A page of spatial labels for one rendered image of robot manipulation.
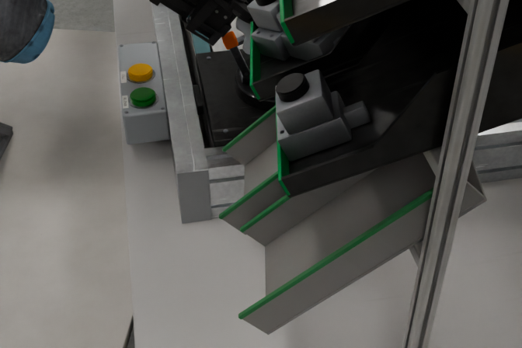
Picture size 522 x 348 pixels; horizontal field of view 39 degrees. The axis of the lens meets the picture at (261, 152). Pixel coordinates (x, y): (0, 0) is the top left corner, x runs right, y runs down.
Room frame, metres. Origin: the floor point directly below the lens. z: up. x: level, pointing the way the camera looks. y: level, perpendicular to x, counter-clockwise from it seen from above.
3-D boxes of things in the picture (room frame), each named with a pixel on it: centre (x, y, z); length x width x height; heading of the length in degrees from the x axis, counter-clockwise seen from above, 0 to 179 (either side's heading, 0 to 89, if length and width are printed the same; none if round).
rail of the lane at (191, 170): (1.22, 0.17, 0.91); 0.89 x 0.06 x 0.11; 10
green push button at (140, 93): (0.96, 0.19, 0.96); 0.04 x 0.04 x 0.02
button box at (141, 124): (1.02, 0.20, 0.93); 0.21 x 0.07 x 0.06; 10
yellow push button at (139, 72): (1.02, 0.20, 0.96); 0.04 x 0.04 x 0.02
